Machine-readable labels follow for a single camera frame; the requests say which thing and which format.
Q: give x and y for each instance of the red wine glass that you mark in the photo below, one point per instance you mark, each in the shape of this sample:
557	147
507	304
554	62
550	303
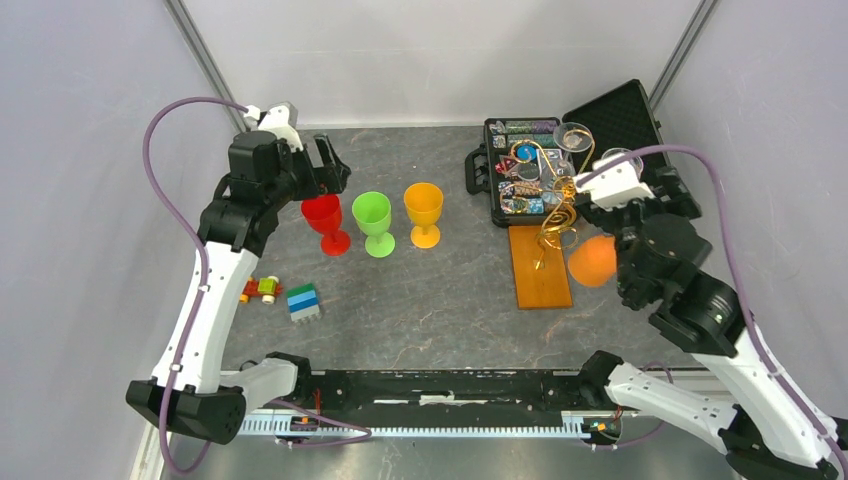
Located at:
324	215

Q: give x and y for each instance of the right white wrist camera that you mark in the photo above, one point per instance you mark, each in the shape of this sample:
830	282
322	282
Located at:
616	187

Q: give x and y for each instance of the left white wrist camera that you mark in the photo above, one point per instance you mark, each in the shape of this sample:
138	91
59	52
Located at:
280	119

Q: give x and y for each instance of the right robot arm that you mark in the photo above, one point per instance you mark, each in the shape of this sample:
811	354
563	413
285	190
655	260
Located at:
769	429

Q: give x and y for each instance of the orange wine glass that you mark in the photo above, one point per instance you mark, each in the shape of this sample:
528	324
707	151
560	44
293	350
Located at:
594	262

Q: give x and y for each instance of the red toy car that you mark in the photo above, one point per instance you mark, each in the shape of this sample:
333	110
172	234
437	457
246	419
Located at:
267	289

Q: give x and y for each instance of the green wine glass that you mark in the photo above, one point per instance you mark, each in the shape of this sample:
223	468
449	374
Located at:
372	212

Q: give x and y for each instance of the orange wooden rack base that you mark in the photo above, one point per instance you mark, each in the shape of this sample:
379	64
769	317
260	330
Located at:
544	288

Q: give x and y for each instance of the black poker chip case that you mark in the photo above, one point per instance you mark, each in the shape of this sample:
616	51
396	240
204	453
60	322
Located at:
620	120

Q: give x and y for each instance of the white cable duct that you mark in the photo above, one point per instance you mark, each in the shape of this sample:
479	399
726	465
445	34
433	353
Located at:
281	423

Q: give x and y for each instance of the gold wire glass rack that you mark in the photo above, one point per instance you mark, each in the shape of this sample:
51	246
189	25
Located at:
557	230

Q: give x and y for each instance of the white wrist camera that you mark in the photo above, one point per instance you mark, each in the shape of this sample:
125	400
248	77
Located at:
280	119
616	187

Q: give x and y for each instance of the yellow wine glass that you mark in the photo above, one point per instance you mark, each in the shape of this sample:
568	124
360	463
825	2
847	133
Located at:
424	203

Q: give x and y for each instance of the green blue toy block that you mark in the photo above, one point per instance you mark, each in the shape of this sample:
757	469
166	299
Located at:
303	302

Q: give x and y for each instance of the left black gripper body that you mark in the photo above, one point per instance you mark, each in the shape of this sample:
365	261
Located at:
304	181

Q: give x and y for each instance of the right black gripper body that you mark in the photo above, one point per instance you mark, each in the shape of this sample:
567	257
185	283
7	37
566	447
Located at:
621	219

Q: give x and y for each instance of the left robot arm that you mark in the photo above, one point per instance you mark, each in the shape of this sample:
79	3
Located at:
187	393

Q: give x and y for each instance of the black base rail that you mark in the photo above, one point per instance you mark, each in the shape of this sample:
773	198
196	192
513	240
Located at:
446	398

